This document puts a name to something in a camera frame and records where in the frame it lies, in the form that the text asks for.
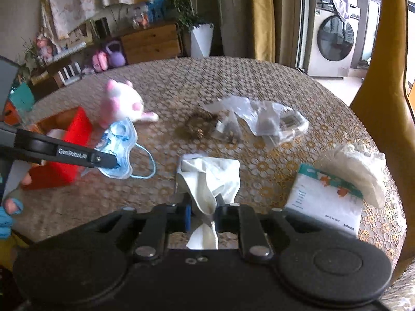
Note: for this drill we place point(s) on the pink and white plush toy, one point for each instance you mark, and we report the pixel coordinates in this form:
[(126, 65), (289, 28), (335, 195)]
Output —
[(121, 102)]

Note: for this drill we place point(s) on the wooden drawer cabinet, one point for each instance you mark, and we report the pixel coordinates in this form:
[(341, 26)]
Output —
[(152, 43)]

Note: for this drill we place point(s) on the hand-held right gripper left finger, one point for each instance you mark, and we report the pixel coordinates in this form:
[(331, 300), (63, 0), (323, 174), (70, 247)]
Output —
[(188, 217)]

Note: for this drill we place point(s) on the white angular planter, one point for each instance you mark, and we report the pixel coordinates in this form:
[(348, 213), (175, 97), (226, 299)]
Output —
[(201, 40)]

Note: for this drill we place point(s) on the cream crumpled towel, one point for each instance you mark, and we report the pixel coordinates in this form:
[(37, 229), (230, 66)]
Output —
[(356, 168)]

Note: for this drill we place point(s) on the orange plastic object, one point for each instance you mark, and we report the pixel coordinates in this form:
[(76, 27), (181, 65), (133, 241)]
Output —
[(11, 114)]

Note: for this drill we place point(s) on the yellow curtain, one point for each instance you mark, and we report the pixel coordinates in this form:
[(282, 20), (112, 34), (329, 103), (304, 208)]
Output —
[(263, 16)]

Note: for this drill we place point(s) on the white and teal tissue pack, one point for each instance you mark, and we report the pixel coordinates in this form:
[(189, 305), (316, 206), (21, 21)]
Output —
[(321, 201)]

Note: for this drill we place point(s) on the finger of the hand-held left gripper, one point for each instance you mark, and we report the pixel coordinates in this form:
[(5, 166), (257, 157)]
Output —
[(71, 153)]

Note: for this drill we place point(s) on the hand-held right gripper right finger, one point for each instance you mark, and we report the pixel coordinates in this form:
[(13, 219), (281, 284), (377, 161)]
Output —
[(219, 218)]

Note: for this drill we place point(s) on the dark brown tray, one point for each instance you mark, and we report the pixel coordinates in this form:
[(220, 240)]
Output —
[(66, 155)]

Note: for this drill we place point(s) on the green leafy plant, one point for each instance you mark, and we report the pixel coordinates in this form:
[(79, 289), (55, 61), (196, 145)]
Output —
[(181, 3)]

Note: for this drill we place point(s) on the teal plastic object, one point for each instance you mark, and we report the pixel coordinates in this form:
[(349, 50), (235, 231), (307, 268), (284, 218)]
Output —
[(22, 96)]

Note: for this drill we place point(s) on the blue bottles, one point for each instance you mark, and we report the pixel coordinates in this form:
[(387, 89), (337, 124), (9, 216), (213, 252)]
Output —
[(159, 6)]

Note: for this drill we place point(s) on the wooden sideboard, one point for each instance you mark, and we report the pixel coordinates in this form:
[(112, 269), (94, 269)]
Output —
[(48, 71)]

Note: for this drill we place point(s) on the person's left hand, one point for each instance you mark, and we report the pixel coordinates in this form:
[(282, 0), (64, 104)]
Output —
[(12, 206)]

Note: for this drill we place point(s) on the brown fuzzy object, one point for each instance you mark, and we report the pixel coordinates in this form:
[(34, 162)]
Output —
[(194, 126)]

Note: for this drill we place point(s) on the toy figures on cabinet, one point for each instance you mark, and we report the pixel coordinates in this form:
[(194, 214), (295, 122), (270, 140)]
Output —
[(141, 18)]

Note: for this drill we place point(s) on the clear bag with brown bits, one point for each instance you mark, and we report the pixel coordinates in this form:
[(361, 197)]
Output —
[(227, 120)]

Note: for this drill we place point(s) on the white washing machine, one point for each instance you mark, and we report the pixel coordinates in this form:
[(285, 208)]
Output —
[(330, 39)]

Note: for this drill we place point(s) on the white router with antennas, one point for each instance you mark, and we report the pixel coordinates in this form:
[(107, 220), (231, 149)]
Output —
[(70, 74)]

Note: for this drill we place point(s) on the purple kettlebell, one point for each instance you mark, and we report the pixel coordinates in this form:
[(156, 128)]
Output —
[(116, 55)]

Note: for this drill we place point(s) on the blue face mask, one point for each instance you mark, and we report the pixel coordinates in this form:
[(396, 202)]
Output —
[(121, 139)]

